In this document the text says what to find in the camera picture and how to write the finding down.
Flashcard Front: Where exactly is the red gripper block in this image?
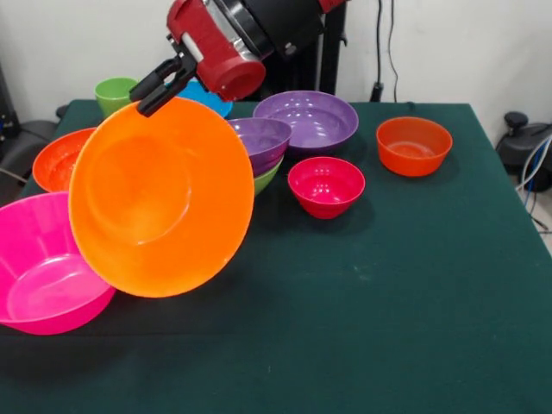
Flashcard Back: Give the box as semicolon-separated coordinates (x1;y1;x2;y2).
129;0;267;118

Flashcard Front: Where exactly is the dark green tablecloth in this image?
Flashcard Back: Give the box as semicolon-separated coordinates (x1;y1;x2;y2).
0;99;552;414

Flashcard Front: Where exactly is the black wall cable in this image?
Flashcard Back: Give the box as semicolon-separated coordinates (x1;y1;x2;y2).
369;0;400;104

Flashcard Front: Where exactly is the black chair base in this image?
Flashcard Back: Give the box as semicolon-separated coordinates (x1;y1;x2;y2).
495;110;552;191
0;64;70;191

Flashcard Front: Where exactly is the green plastic bowl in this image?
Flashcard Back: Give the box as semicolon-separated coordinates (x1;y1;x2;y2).
253;157;285;198

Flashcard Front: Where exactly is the small crimson plastic bowl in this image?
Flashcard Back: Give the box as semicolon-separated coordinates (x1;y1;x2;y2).
287;156;367;220

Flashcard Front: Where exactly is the blue plastic bowl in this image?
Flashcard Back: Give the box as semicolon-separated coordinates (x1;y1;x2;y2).
176;79;235;120

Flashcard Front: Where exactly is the large red-orange plastic bowl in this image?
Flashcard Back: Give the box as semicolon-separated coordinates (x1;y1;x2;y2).
32;127;98;194

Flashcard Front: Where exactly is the small red-orange plastic bowl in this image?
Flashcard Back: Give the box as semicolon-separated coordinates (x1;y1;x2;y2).
375;116;454;178

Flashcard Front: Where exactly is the large orange plastic bowl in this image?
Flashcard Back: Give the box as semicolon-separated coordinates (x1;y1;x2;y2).
67;97;255;299

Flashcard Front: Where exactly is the large pink plastic bowl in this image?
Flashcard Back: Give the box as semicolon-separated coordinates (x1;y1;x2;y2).
0;191;117;336

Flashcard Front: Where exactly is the bundle of floor cables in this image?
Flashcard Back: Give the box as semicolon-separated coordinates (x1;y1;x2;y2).
515;136;552;236

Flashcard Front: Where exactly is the green plastic cup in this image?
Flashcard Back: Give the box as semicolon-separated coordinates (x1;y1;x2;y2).
93;76;139;118

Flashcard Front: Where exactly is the purple plastic bowl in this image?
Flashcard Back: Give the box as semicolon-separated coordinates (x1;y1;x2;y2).
226;116;293;178
252;90;360;159

